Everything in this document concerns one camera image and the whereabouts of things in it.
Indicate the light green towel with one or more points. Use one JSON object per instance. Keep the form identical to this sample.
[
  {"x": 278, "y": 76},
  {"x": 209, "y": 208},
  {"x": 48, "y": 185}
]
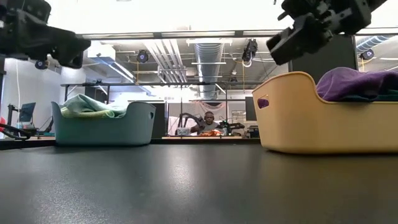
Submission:
[{"x": 90, "y": 105}]

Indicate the yellow plastic basket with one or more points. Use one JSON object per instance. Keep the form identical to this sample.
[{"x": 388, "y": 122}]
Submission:
[{"x": 311, "y": 124}]

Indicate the purple towel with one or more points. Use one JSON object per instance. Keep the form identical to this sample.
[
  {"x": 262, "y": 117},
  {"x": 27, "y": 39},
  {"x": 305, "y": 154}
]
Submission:
[{"x": 351, "y": 84}]

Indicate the orange cloth pile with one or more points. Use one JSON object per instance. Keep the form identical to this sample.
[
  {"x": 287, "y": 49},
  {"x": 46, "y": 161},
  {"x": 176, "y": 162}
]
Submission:
[{"x": 211, "y": 133}]

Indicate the pale yellow towel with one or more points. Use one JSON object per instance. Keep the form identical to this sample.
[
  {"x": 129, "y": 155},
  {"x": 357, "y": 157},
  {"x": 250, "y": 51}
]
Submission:
[{"x": 84, "y": 114}]

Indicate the silver ceiling duct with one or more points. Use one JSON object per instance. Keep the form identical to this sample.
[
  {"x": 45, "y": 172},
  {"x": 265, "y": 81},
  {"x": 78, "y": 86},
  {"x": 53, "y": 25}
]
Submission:
[{"x": 208, "y": 62}]

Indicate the ceiling mounted camera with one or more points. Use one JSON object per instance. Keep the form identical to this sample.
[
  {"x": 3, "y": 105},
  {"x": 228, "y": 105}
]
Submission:
[
  {"x": 142, "y": 56},
  {"x": 40, "y": 64},
  {"x": 367, "y": 54},
  {"x": 250, "y": 49}
]

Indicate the tall black panel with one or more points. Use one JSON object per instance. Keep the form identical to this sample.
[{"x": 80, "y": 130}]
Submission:
[{"x": 326, "y": 59}]

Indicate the background black robot arm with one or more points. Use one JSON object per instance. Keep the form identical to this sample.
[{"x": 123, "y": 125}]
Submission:
[
  {"x": 231, "y": 125},
  {"x": 186, "y": 115}
]

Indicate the small dark green towel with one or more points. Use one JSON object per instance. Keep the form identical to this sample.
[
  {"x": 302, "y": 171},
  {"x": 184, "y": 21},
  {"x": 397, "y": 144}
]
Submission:
[{"x": 385, "y": 96}]

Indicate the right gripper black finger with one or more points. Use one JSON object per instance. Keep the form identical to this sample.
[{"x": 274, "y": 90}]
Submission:
[
  {"x": 295, "y": 7},
  {"x": 298, "y": 40}
]

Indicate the tilted computer monitor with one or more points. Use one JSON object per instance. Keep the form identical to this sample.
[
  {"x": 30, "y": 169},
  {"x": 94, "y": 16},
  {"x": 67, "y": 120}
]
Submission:
[{"x": 27, "y": 112}]

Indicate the blue-grey plastic basket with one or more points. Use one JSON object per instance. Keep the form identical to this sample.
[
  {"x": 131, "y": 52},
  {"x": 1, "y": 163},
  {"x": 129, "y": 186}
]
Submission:
[{"x": 105, "y": 130}]

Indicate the person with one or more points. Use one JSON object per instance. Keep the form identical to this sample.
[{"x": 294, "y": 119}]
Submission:
[{"x": 211, "y": 126}]

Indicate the dark upright monitor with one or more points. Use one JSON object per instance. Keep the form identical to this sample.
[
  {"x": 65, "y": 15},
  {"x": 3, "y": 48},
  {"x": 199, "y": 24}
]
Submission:
[{"x": 250, "y": 109}]

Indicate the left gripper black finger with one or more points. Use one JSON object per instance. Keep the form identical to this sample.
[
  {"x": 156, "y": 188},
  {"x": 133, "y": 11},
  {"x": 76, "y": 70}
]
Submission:
[{"x": 71, "y": 49}]

